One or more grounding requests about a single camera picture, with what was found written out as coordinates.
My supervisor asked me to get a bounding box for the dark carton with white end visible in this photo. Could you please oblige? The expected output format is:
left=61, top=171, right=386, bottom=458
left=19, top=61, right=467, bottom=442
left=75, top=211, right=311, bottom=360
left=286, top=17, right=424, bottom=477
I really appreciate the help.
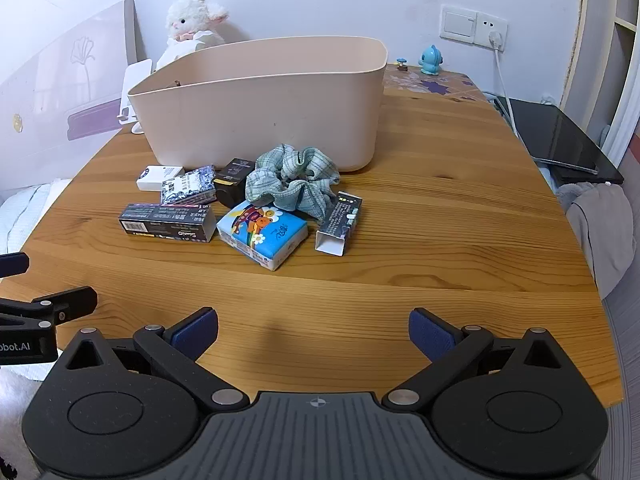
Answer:
left=314, top=191, right=363, bottom=256

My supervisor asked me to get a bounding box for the green checked scrunchie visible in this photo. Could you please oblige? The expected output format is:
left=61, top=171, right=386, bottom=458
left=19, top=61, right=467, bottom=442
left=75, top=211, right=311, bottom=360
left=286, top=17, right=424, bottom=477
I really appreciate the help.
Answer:
left=245, top=143, right=342, bottom=223

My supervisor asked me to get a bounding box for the white shelf unit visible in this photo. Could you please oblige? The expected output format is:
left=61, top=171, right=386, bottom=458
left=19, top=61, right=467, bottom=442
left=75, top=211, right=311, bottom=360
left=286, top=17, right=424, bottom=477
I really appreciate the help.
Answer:
left=560, top=0, right=640, bottom=161

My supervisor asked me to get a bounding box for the long black carton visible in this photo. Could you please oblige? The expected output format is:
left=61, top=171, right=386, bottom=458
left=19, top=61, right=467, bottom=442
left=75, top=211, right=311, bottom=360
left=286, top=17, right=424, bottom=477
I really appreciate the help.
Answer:
left=118, top=203, right=217, bottom=244

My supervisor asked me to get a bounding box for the small black box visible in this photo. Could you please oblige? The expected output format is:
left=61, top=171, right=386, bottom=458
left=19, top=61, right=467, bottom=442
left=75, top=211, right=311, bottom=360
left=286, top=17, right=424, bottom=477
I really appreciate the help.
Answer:
left=213, top=157, right=256, bottom=208

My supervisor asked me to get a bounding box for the white quilted blanket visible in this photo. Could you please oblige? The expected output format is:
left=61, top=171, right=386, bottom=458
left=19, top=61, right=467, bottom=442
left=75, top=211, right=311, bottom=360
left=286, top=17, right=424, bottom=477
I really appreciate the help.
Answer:
left=0, top=178, right=73, bottom=256

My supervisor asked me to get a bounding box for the white wall socket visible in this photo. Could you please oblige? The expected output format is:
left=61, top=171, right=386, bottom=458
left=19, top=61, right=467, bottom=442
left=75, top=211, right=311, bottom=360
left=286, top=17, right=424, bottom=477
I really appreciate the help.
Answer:
left=472, top=12, right=508, bottom=52

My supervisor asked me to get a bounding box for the floral table mat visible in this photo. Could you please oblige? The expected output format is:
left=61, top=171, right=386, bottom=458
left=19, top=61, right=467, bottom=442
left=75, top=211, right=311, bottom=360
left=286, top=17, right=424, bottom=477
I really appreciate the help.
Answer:
left=382, top=64, right=483, bottom=103

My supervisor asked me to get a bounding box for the white plug and cable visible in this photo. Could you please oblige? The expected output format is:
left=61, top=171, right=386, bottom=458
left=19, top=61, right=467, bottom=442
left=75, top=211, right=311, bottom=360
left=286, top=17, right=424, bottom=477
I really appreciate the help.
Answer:
left=487, top=30, right=521, bottom=136

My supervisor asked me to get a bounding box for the black glossy panel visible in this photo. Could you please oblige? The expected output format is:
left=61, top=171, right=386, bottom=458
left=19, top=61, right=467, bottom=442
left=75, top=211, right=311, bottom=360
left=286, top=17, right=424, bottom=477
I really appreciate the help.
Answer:
left=507, top=97, right=625, bottom=186

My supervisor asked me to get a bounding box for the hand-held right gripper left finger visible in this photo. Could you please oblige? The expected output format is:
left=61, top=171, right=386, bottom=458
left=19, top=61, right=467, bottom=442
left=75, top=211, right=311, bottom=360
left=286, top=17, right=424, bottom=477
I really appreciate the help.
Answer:
left=59, top=307, right=251, bottom=408

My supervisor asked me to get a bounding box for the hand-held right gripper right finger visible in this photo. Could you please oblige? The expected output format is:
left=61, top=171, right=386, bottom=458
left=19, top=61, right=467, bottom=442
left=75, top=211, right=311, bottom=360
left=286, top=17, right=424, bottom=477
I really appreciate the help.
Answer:
left=382, top=307, right=583, bottom=408

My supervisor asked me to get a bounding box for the blue toy figurine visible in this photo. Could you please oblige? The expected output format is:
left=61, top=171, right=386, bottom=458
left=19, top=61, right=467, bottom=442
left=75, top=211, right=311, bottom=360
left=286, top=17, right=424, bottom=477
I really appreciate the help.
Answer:
left=417, top=44, right=441, bottom=75

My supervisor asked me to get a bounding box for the white wall switch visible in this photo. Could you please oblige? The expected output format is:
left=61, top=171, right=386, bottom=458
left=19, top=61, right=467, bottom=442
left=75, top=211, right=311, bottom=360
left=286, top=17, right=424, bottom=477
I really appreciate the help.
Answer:
left=440, top=4, right=478, bottom=41

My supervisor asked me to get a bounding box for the white phone stand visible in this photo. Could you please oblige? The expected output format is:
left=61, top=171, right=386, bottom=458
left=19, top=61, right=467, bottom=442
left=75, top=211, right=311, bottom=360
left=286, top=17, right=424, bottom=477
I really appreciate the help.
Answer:
left=117, top=58, right=153, bottom=135

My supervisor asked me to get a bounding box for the blue white patterned box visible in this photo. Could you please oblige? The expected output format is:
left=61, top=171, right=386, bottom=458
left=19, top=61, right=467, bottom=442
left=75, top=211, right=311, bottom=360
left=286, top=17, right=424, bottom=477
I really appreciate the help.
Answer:
left=160, top=165, right=217, bottom=206

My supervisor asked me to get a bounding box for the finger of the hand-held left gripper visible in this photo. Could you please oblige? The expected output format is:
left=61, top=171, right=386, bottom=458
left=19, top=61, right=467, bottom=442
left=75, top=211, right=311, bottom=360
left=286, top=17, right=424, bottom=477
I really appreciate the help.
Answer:
left=0, top=252, right=29, bottom=277
left=0, top=286, right=98, bottom=331

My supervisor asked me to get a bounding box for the beige plastic storage bin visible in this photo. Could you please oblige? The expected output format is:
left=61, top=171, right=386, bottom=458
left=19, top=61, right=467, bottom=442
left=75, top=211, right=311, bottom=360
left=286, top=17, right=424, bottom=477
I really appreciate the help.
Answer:
left=127, top=36, right=390, bottom=172

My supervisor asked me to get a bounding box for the grey cloth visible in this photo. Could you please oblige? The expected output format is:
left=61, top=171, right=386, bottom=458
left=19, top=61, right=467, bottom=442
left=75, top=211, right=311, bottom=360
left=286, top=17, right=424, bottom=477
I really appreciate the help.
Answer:
left=557, top=181, right=637, bottom=301

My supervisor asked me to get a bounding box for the small white box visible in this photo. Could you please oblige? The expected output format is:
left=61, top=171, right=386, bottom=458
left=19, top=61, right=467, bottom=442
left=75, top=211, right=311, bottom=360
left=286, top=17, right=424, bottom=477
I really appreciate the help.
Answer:
left=136, top=165, right=185, bottom=192

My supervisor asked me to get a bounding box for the slim grey tablet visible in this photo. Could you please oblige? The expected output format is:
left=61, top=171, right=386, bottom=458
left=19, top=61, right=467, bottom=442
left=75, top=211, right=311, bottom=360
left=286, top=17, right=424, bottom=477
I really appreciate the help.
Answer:
left=532, top=156, right=599, bottom=175

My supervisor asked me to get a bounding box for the white plush lamb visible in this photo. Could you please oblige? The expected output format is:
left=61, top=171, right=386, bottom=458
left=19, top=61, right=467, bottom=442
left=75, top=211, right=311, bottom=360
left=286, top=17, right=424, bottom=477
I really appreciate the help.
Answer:
left=156, top=0, right=232, bottom=72

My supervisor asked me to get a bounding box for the pale floral headboard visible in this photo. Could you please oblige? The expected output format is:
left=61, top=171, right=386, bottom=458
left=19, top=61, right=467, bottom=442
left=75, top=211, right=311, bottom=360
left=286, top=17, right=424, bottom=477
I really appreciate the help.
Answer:
left=0, top=0, right=146, bottom=191

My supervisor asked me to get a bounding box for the colourful cartoon tissue pack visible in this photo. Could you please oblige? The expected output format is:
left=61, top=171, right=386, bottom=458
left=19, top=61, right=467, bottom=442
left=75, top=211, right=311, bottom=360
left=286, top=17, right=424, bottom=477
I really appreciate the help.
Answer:
left=216, top=200, right=309, bottom=271

